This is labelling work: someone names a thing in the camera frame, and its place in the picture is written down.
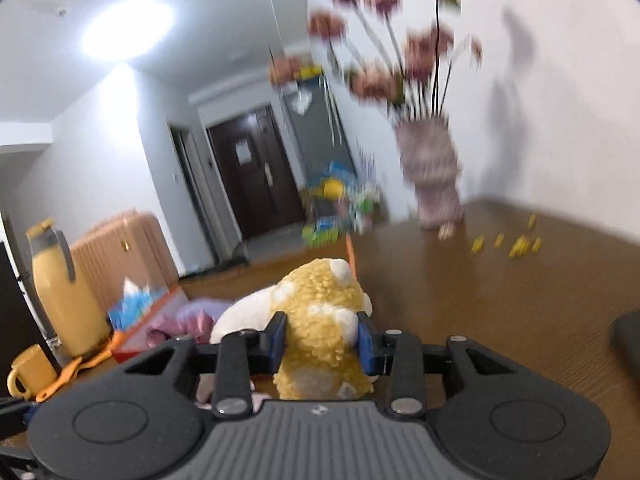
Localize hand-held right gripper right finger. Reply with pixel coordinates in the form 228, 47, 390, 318
356, 311, 516, 420

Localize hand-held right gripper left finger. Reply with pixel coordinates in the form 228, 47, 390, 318
122, 311, 289, 420

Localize yellow and white plush toy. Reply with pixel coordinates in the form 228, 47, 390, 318
210, 257, 373, 401

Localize orange-edged cardboard box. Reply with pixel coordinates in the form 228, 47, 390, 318
110, 236, 360, 365

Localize light purple cloth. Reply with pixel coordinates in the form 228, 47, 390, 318
177, 297, 236, 341

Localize yellow mug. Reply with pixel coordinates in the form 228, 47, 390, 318
6, 344, 58, 402

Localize pink satin cloth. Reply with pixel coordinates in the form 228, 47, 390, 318
145, 310, 201, 351

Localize blue patterned tissue pack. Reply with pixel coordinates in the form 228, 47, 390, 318
107, 277, 168, 331

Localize pile of colourful toy packages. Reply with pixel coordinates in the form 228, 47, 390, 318
300, 152, 386, 248

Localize yellow thermos jug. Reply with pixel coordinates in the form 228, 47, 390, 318
26, 217, 112, 358

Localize dark brown door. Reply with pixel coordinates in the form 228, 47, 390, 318
207, 106, 307, 241

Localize peach ribbed suitcase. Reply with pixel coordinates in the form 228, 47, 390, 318
70, 208, 180, 316

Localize scattered small yellow pieces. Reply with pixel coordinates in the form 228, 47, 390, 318
470, 214, 543, 260

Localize tall grey cabinet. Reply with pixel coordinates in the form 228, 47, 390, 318
280, 72, 358, 196

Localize round ceiling light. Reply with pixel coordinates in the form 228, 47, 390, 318
80, 0, 176, 63

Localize orange plastic handle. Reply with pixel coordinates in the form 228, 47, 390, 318
36, 332, 126, 403

